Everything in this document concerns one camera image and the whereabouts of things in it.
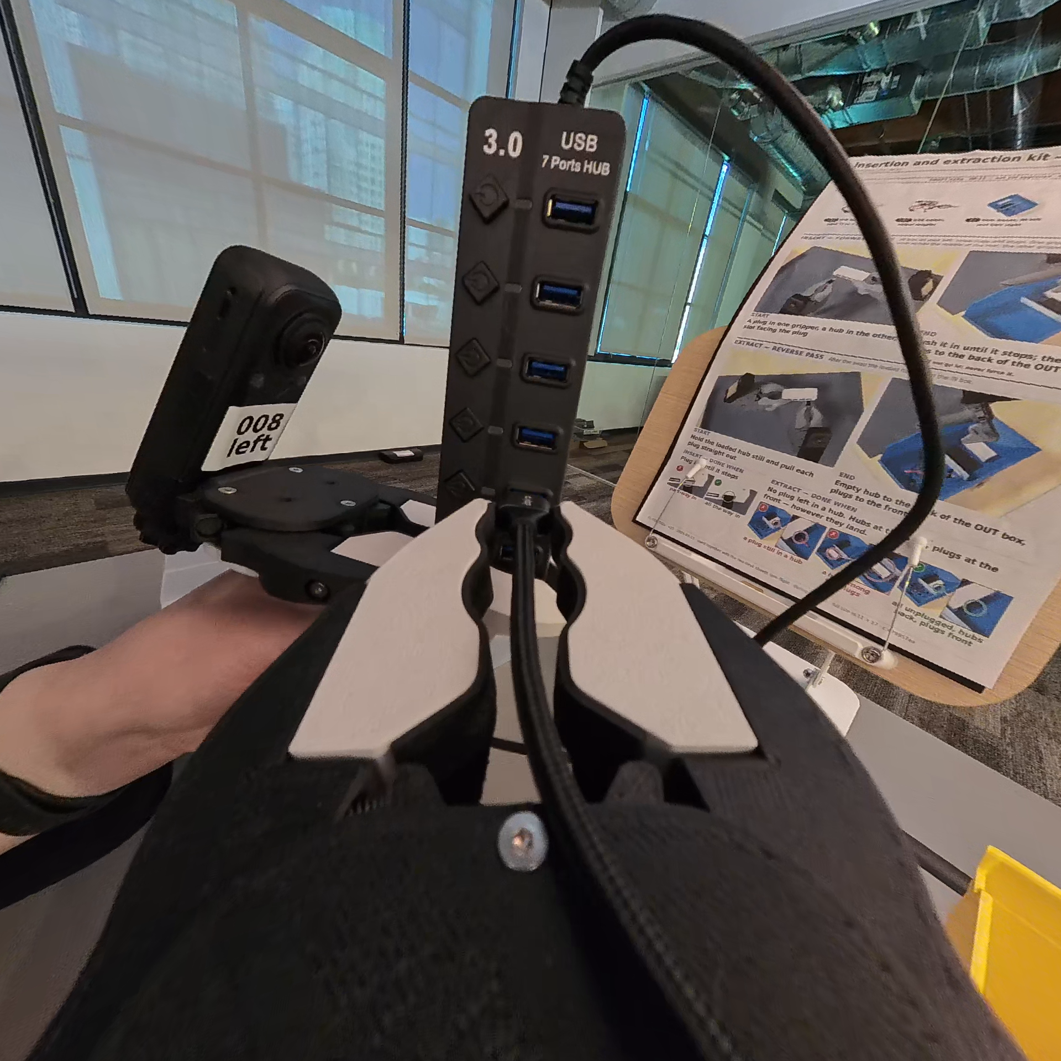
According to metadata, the wire sheet clip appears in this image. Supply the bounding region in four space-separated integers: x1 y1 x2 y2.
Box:
645 460 707 550
862 537 928 663

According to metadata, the person's left hand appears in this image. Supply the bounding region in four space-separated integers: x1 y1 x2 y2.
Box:
139 591 334 757

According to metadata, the large glass window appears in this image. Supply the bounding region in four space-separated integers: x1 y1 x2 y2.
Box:
0 0 523 345

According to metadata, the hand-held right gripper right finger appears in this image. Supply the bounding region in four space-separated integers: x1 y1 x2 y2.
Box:
554 497 761 759

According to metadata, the silver air duct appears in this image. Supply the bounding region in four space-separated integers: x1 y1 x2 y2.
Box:
729 25 1061 159

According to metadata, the black wrist strap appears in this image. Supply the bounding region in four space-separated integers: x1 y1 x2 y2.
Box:
0 645 175 913

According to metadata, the blue plug black usb cable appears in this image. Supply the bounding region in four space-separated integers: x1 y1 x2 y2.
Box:
496 489 722 1061

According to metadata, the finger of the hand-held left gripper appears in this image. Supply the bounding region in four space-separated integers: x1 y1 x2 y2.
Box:
332 524 436 581

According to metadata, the long black usb hub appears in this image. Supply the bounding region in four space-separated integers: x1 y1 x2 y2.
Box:
435 95 627 581

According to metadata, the white stand base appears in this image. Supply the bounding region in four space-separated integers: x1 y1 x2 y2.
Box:
750 638 860 739

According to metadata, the printed instruction sheet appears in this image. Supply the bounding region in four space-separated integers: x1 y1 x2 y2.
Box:
634 149 1061 693

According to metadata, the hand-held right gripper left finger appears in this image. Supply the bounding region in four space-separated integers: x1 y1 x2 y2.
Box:
287 497 497 762

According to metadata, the person's left forearm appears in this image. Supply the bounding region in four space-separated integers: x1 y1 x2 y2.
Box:
0 655 193 855

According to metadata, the yellow plastic bin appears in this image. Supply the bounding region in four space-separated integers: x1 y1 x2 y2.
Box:
945 845 1061 1061

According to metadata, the wooden sheet board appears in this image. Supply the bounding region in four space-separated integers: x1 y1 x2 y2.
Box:
612 327 1061 707

